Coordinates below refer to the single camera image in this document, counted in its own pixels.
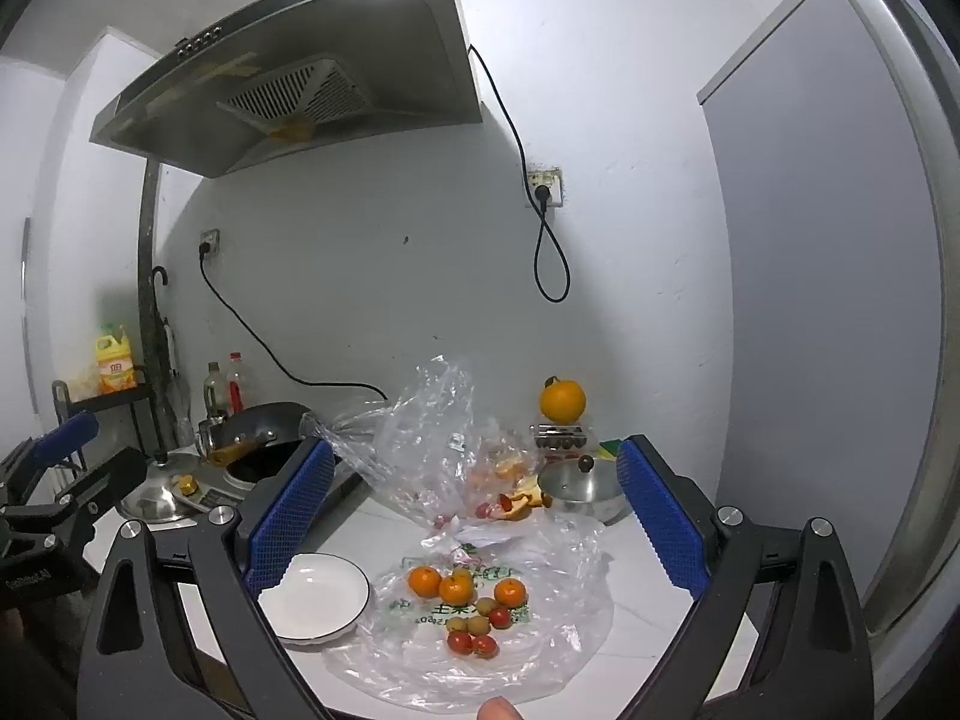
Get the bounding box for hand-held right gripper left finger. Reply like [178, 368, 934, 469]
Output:
[77, 435, 338, 720]

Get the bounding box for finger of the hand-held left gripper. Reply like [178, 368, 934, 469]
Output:
[52, 447, 149, 542]
[0, 411, 100, 505]

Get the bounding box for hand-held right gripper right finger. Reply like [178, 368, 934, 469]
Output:
[615, 433, 875, 720]

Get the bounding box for white plate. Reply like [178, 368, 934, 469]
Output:
[257, 553, 372, 646]

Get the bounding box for printed plastic bag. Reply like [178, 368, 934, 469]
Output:
[322, 516, 617, 713]

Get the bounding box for steel wok lid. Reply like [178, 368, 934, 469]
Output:
[118, 456, 212, 526]

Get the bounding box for steel induction cooker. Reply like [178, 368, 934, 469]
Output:
[174, 448, 366, 517]

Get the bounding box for black metal rack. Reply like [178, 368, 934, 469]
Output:
[51, 379, 167, 470]

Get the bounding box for steel pot with lid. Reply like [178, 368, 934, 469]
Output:
[537, 454, 632, 527]

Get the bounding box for yellow oil bottle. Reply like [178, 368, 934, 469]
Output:
[94, 324, 140, 397]

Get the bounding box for black wok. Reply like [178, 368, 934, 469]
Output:
[199, 401, 314, 467]

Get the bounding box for clear chocolate box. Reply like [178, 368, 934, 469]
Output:
[530, 420, 599, 464]

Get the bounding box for black hooked umbrella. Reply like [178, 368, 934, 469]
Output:
[150, 265, 179, 421]

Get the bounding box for red-capped bottle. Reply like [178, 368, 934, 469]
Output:
[225, 351, 249, 416]

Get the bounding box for orange peels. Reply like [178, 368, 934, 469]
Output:
[469, 457, 550, 524]

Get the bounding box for clear crumpled plastic bag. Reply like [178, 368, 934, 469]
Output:
[300, 356, 601, 535]

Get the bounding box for large orange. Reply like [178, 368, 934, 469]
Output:
[540, 376, 587, 425]

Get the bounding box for vertical metal pipe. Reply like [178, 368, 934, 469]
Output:
[137, 160, 164, 410]

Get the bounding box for grey door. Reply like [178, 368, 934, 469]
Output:
[696, 0, 960, 642]

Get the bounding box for steel range hood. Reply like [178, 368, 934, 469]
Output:
[88, 0, 485, 179]

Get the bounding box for black cooker power cord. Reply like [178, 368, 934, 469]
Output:
[198, 242, 391, 403]

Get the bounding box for black hood power cord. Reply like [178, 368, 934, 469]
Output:
[468, 43, 571, 305]

